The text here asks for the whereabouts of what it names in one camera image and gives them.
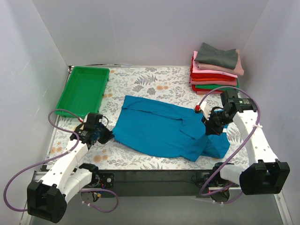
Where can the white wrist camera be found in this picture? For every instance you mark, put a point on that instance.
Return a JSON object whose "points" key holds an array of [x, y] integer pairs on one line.
{"points": [[92, 119], [204, 108]]}

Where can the floral table mat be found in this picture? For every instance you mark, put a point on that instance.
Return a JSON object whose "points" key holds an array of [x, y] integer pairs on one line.
{"points": [[166, 84]]}

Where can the light pink folded t shirt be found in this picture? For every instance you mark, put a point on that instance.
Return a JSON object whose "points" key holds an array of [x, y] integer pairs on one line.
{"points": [[196, 70]]}

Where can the orange folded t shirt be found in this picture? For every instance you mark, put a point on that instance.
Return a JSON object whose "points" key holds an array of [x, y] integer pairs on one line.
{"points": [[210, 80]]}

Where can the aluminium frame rail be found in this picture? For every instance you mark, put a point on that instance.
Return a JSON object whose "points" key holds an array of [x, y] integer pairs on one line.
{"points": [[217, 190]]}

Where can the red folded t shirt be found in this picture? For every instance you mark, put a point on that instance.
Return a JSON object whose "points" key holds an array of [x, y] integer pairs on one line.
{"points": [[213, 76]]}

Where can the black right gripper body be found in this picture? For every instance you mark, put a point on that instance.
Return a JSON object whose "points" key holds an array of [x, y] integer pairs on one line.
{"points": [[211, 125]]}

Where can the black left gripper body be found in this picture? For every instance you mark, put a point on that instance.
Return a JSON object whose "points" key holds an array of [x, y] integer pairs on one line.
{"points": [[104, 136]]}

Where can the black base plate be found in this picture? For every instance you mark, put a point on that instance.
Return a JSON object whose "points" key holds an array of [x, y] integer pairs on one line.
{"points": [[146, 183]]}

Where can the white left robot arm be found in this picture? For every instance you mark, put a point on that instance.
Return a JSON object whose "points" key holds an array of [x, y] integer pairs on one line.
{"points": [[63, 166]]}

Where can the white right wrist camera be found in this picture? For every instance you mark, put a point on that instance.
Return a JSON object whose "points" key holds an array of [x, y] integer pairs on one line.
{"points": [[204, 108]]}

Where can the green plastic tray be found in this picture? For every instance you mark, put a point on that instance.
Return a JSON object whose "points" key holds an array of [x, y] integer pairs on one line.
{"points": [[84, 90]]}

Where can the green folded t shirt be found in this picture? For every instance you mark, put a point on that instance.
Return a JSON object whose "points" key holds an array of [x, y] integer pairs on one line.
{"points": [[209, 87]]}

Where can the grey folded t shirt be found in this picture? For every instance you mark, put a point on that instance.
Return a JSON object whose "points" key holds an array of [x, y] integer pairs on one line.
{"points": [[208, 54]]}

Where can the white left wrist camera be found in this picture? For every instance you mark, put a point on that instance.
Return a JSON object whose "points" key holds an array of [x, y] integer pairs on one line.
{"points": [[92, 119]]}

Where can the blue t shirt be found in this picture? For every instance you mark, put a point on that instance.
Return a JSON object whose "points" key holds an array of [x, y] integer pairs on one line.
{"points": [[164, 130]]}

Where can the bottom pink folded t shirt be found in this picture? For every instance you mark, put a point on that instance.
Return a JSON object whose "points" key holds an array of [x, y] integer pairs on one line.
{"points": [[204, 92]]}

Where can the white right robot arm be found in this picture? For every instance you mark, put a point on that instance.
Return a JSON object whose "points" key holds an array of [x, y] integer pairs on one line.
{"points": [[253, 150]]}

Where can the salmon folded t shirt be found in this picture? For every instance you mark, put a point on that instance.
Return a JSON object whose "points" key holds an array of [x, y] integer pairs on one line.
{"points": [[233, 83]]}

